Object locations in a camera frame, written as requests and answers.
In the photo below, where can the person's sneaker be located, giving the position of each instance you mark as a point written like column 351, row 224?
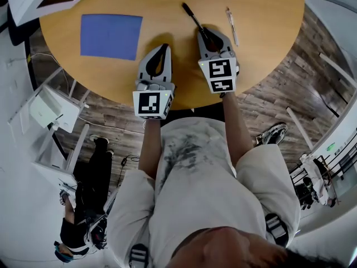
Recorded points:
column 273, row 134

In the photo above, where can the round wooden table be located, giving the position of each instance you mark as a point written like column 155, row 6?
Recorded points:
column 167, row 10

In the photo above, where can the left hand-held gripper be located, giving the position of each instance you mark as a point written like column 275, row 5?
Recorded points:
column 149, row 102

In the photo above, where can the black marker pen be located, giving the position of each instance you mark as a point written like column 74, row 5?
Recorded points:
column 191, row 14

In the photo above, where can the person's head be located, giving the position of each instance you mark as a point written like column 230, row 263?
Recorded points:
column 223, row 250

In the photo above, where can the person's left forearm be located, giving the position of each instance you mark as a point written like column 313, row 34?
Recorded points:
column 150, row 149

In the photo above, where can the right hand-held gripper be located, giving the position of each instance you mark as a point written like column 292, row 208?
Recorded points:
column 220, row 70

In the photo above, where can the person's right forearm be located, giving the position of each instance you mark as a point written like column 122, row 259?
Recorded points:
column 237, row 130

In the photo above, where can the white work table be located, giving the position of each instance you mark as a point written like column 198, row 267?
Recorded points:
column 53, row 172

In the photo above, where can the person's white shirt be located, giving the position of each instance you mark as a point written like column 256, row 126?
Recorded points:
column 200, row 200

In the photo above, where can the blue notebook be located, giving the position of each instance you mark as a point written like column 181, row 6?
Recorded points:
column 111, row 36

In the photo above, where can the black metal railing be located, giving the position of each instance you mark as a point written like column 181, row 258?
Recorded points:
column 341, row 163

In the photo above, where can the person's black trousers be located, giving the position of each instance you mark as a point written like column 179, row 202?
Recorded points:
column 195, row 114

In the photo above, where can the clear ballpoint pen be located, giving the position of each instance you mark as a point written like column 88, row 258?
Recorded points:
column 232, row 26

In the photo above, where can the green exit sign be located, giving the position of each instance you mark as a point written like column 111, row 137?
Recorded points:
column 330, row 146

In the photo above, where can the white metal bar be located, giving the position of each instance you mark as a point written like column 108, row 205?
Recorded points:
column 298, row 127

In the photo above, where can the white flat box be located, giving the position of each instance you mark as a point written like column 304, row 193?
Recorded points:
column 44, row 110

